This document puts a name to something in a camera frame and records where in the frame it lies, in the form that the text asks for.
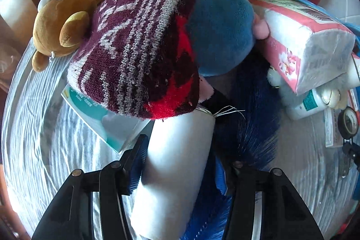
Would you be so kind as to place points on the maroon patterned knit hat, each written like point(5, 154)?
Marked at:
point(137, 40)

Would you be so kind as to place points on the white plastic basin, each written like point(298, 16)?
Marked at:
point(42, 130)

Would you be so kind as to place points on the teal tissue box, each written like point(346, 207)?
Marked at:
point(109, 124)

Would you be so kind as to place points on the blue plush toy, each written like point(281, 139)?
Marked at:
point(222, 34)

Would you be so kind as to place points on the pink tissue pack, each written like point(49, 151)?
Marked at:
point(303, 43)

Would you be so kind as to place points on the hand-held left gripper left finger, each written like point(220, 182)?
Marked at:
point(136, 169)

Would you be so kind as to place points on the white cylinder roll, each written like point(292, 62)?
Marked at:
point(171, 172)

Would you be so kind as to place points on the dark blue brush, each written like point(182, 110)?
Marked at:
point(247, 122)

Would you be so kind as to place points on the brown bear plush toy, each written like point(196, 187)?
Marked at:
point(63, 18)

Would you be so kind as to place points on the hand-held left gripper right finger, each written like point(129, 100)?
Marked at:
point(222, 183)

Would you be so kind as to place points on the black tape roll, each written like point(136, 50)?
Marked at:
point(349, 122)

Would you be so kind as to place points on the white bottle green label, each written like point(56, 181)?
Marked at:
point(308, 103)

